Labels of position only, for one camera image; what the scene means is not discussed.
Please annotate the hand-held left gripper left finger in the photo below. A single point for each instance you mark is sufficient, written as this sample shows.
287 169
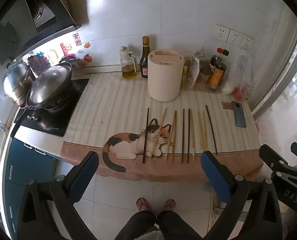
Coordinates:
84 177

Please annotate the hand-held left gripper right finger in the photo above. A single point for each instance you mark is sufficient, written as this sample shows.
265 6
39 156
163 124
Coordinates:
213 177

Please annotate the white round utensil holder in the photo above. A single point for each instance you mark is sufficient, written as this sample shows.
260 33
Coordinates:
164 80

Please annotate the dark smartphone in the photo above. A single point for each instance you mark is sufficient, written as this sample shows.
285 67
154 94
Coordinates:
239 115

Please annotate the blue base cabinet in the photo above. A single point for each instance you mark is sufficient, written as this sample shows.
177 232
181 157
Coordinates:
26 170

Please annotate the person's right leg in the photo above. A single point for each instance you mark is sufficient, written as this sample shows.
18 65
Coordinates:
176 225

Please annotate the person's leg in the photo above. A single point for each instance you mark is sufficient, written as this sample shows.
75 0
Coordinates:
176 225
138 225

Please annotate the small brown card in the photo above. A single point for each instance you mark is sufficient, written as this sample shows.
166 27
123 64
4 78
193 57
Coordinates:
226 105

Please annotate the black cooktop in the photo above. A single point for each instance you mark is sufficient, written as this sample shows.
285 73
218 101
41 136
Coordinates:
63 115

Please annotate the person's left leg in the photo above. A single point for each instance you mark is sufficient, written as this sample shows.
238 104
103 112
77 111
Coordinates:
138 225

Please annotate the cat print table mat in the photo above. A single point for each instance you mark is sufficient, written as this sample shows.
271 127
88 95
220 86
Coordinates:
113 110

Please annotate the white fluffy garment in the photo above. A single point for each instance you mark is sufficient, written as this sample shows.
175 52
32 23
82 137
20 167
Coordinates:
153 235

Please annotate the clear plastic bag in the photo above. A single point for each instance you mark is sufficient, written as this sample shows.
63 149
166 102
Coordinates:
241 75

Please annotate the clear plastic organizer tray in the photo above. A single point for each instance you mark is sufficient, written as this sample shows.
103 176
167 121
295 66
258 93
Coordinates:
201 86

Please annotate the orange label jar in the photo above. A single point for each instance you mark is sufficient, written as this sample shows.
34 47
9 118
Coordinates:
216 77

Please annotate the steel wok lid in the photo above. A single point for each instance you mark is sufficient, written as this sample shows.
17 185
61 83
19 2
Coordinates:
49 82

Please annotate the white paper packet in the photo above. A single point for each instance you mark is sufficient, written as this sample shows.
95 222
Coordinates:
194 68

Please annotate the black cap sauce bottle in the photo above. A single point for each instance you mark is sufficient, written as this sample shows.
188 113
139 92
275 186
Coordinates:
225 53

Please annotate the red cap sauce bottle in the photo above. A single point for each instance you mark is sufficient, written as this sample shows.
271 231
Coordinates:
215 57

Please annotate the glass oil dispenser bottle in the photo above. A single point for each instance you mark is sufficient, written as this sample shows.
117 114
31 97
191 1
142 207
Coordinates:
128 67

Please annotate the stainless steel steamer pot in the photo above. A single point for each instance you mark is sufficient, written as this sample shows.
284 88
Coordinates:
16 77

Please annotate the colourful flower decoration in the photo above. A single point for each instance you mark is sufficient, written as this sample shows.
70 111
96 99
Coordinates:
38 61

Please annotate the dark sauce bottle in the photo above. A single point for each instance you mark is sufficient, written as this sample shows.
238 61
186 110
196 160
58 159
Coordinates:
144 65

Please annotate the black range hood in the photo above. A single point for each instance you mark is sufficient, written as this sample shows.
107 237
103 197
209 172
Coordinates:
13 17

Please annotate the metal window frame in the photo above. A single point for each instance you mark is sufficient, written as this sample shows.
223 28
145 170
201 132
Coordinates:
276 75

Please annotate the red apple wall sticker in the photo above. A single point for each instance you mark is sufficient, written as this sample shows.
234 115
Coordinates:
87 58

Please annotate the pink sun wall sticker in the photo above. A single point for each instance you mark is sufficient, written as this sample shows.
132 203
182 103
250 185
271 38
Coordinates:
66 48

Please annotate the orange fruit wall sticker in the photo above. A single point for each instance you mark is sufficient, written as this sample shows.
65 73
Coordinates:
87 45

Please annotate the red square wall sticker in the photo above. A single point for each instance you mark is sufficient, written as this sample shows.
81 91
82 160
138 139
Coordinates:
76 39

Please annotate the wooden wall cabinet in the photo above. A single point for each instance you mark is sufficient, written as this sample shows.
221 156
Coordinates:
73 0

